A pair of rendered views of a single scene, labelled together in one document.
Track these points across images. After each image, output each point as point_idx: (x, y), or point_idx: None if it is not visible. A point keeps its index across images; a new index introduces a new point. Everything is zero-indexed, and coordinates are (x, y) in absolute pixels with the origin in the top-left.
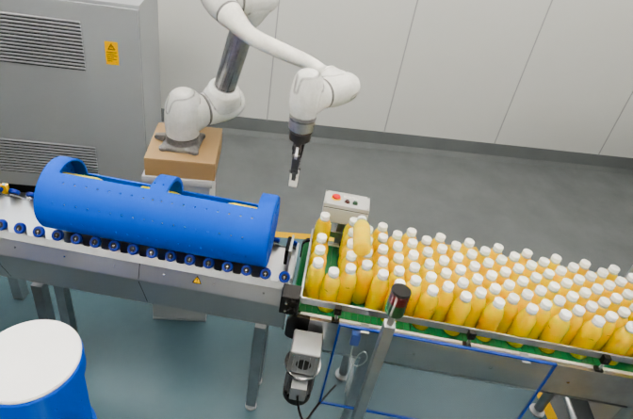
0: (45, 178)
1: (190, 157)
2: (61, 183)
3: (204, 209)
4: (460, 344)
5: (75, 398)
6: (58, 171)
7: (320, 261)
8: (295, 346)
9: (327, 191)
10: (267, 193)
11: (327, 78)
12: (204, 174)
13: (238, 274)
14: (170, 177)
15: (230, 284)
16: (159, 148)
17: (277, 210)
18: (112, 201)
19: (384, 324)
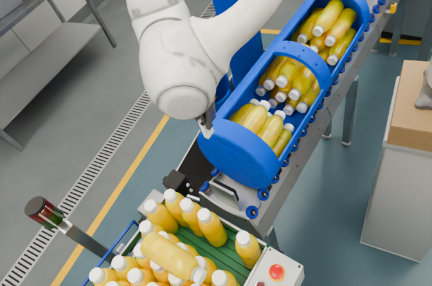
0: None
1: (407, 100)
2: None
3: (243, 81)
4: None
5: None
6: None
7: (167, 195)
8: (155, 193)
9: (297, 265)
10: (253, 137)
11: (161, 24)
12: (389, 126)
13: None
14: (299, 54)
15: None
16: (425, 69)
17: (242, 159)
18: (283, 28)
19: (68, 221)
